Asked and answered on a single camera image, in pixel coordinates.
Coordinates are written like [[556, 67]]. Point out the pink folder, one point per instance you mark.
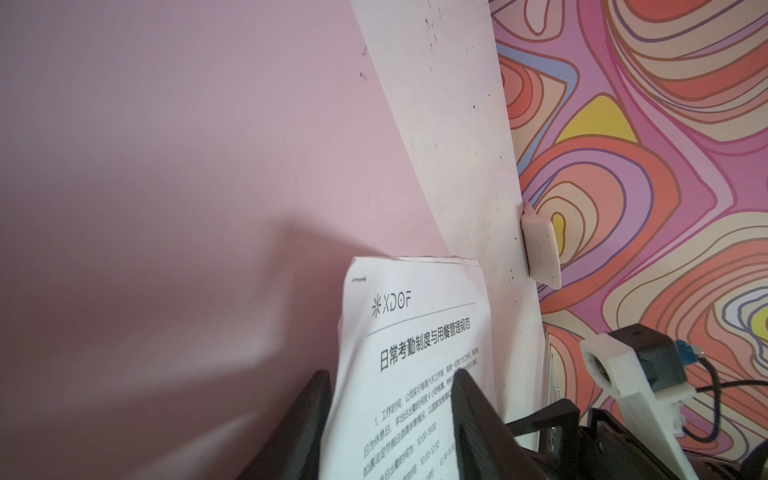
[[184, 185]]

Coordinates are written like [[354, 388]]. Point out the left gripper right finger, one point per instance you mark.
[[485, 447]]

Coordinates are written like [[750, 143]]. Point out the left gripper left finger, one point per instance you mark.
[[293, 449]]

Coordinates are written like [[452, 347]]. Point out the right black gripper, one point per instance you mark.
[[640, 446]]

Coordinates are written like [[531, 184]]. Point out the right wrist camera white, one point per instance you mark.
[[642, 371]]

